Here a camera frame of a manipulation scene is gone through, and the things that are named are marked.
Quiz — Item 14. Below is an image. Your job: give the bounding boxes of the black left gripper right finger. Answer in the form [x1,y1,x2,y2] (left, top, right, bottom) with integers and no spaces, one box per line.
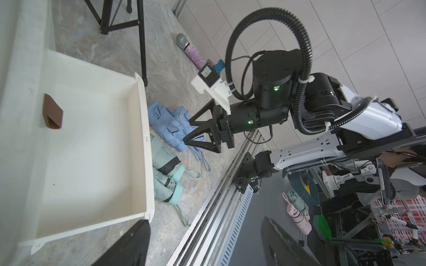
[261,217,319,266]

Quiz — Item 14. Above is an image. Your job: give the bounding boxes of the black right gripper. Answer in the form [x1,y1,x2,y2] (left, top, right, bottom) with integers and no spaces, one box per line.
[183,99,289,154]

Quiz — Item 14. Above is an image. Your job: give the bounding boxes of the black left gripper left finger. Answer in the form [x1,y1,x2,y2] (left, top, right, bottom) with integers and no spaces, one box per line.
[92,220,151,266]

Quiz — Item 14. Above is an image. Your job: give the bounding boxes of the light blue umbrella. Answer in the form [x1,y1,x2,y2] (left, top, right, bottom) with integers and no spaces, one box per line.
[148,102,186,152]
[171,106,211,172]

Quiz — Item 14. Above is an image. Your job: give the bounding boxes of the mint green umbrella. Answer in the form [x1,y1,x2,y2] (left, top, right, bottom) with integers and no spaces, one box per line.
[153,168,192,228]
[150,134,202,182]

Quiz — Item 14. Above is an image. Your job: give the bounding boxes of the white drawer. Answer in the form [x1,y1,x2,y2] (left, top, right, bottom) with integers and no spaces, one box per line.
[18,51,155,253]

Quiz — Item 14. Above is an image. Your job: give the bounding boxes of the white three-drawer cabinet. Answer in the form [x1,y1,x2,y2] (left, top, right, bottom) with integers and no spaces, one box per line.
[1,1,53,266]

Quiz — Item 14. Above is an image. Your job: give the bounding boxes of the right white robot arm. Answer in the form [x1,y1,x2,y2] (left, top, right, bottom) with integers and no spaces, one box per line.
[184,7,426,179]

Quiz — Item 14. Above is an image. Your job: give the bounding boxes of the spare pink umbrella outside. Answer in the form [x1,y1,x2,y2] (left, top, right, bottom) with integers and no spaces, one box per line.
[282,192,312,236]

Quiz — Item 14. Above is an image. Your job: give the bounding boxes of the light blue folded umbrella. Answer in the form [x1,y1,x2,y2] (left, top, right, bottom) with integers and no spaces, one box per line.
[148,102,186,152]

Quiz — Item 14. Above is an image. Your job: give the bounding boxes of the spare green umbrella outside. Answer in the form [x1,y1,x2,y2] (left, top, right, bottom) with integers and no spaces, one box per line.
[286,189,307,212]

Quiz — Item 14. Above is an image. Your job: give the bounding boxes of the purple glitter microphone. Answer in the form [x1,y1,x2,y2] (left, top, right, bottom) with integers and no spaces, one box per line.
[176,33,205,69]

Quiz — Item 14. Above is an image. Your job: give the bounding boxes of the black perforated music stand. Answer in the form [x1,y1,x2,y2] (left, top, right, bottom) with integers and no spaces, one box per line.
[83,0,149,87]

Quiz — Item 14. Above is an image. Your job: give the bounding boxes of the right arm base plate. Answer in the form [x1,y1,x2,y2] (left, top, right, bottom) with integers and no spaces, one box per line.
[233,151,274,194]

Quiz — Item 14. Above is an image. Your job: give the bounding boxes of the aluminium rail frame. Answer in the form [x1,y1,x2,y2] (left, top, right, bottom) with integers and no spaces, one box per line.
[167,140,265,266]

